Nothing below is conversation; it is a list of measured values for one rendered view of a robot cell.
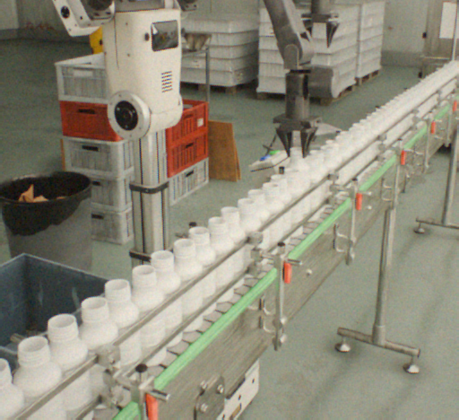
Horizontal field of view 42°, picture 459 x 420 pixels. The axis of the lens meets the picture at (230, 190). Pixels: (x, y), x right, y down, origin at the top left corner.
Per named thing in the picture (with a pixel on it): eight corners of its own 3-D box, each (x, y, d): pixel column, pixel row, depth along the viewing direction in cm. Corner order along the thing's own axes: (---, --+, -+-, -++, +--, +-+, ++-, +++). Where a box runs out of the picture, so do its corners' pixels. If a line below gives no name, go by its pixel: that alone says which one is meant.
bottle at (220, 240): (229, 306, 117) (229, 228, 111) (199, 302, 118) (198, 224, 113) (236, 291, 122) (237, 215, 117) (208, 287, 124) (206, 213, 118)
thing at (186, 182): (170, 207, 438) (168, 179, 430) (124, 198, 455) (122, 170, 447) (210, 182, 489) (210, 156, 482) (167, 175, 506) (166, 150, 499)
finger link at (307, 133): (307, 162, 143) (307, 123, 140) (280, 159, 146) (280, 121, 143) (318, 155, 149) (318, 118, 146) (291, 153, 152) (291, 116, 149)
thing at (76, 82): (115, 105, 346) (112, 66, 338) (56, 100, 360) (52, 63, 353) (164, 87, 399) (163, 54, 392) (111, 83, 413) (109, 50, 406)
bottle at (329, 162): (327, 210, 164) (331, 152, 158) (308, 205, 167) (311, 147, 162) (339, 204, 168) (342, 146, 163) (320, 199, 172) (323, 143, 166)
